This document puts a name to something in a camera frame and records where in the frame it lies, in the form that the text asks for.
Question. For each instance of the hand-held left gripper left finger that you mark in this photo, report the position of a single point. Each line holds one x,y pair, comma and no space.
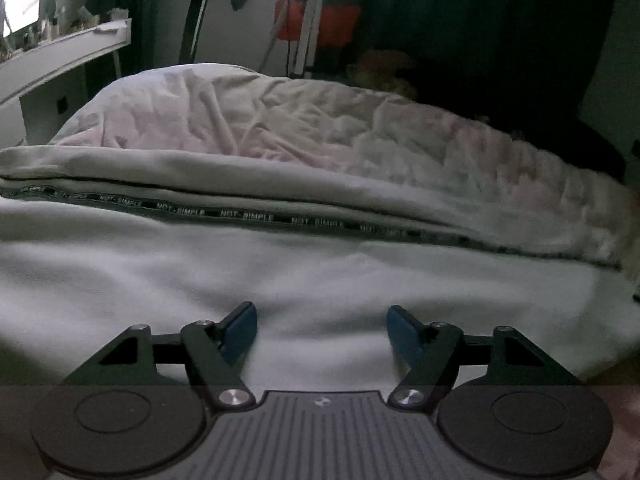
241,329

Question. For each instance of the white metal stand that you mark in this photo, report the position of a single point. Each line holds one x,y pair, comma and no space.
311,25

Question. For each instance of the pale pink crumpled bed blanket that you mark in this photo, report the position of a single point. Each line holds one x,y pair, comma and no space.
310,110

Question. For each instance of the cluster of small desk bottles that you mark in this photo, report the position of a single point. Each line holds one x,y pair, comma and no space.
75,21

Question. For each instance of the brown plush toy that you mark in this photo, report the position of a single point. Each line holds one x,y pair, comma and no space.
380,72

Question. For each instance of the white pants with black band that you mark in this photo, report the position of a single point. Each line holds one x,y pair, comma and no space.
310,280

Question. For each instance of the white shelf with small items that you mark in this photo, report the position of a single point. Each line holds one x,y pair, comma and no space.
55,62

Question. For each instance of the dark curtain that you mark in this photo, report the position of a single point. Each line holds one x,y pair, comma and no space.
475,35

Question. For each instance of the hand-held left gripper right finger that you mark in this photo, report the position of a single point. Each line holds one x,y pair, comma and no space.
401,332

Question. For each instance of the white cabinet panel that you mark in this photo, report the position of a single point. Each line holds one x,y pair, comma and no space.
235,40

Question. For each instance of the black chair back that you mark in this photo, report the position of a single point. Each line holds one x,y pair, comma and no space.
192,25

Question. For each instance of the red-orange bag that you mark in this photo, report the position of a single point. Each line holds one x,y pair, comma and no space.
335,25

